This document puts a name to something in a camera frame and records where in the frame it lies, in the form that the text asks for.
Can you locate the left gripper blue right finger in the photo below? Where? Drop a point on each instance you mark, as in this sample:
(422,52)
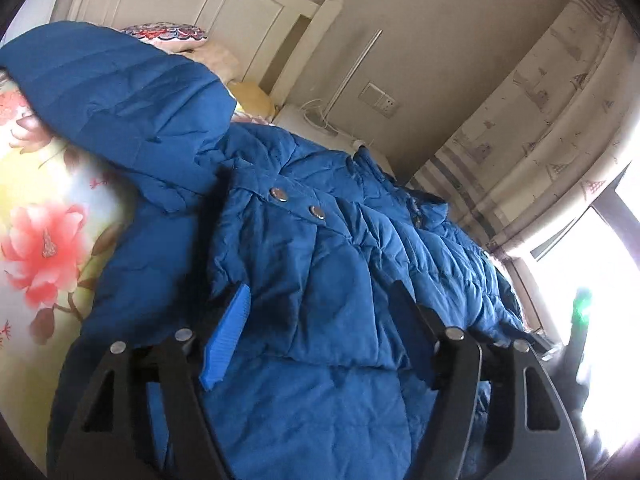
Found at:
(422,334)

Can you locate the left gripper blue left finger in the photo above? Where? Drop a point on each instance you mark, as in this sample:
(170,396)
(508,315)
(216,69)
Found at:
(221,334)

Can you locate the blue puffer jacket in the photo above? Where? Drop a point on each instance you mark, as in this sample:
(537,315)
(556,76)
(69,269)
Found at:
(319,386)

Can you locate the floral bed sheet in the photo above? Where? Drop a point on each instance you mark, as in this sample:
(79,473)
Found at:
(62,213)

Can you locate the patterned window curtain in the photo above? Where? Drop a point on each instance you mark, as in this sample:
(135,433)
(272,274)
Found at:
(549,139)

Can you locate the silver desk lamp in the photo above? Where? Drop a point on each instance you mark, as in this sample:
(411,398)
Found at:
(318,115)

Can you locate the white bedside table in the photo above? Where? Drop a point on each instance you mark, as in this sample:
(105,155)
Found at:
(297,119)

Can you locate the yellow pillow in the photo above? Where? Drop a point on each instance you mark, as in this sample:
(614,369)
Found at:
(252,104)

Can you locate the peach patterned pillow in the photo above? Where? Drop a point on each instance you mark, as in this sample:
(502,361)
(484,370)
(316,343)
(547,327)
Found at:
(217,58)

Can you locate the white wooden headboard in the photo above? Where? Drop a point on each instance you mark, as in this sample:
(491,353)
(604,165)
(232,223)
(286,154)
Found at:
(272,39)

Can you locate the colourful embroidered pillow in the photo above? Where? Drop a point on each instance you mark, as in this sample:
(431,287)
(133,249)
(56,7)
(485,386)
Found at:
(167,35)

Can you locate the window frame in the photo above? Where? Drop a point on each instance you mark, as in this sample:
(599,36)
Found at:
(611,219)

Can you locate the wall power socket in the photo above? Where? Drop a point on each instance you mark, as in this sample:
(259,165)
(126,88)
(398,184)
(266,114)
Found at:
(380,101)

